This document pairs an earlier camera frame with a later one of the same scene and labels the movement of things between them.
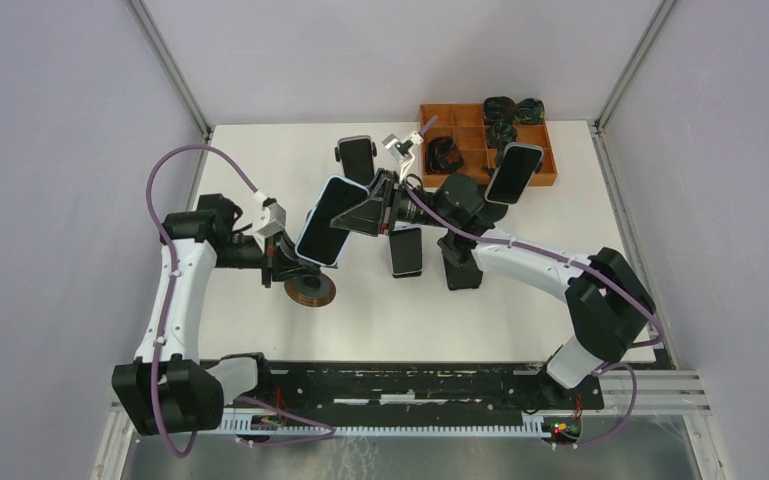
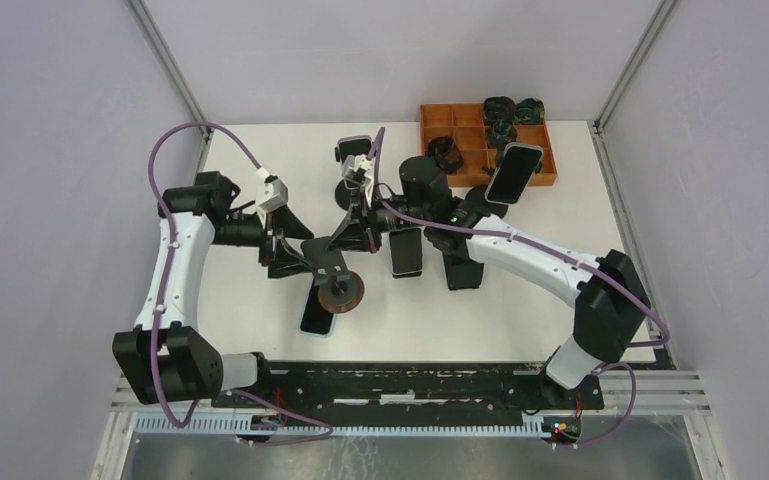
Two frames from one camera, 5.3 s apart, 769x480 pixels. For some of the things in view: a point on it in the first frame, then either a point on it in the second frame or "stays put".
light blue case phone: (321, 242) -> (316, 320)
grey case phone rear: (356, 152) stays put
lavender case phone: (406, 248) stays put
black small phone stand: (408, 275) stays put
